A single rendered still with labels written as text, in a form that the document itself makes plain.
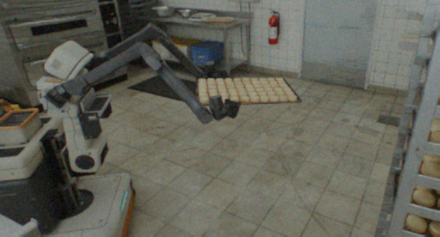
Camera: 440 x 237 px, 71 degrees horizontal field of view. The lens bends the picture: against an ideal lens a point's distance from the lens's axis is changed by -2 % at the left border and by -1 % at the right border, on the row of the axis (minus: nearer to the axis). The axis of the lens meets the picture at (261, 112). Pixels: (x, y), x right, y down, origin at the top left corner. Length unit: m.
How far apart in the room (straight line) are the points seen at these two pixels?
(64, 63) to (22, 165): 0.56
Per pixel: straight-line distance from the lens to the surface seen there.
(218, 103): 1.55
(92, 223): 2.21
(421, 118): 0.71
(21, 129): 2.06
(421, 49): 1.13
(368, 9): 4.53
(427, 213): 0.88
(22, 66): 4.53
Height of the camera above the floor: 1.69
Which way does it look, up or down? 26 degrees down
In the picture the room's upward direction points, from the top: straight up
